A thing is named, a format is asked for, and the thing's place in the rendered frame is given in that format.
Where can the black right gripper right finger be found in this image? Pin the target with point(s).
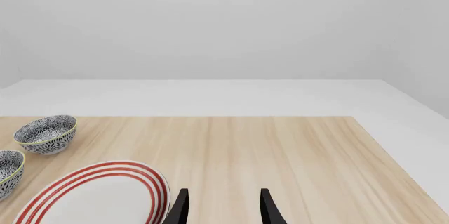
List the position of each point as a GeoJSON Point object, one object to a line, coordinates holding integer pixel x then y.
{"type": "Point", "coordinates": [269, 209]}

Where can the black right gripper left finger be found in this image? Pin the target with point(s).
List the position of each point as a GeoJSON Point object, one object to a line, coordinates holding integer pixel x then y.
{"type": "Point", "coordinates": [180, 209]}

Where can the white plate with red rings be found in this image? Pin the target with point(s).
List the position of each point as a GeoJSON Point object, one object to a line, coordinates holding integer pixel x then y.
{"type": "Point", "coordinates": [98, 197]}

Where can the black and white patterned bowl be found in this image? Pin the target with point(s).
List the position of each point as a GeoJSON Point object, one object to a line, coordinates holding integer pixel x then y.
{"type": "Point", "coordinates": [8, 172]}
{"type": "Point", "coordinates": [45, 135]}

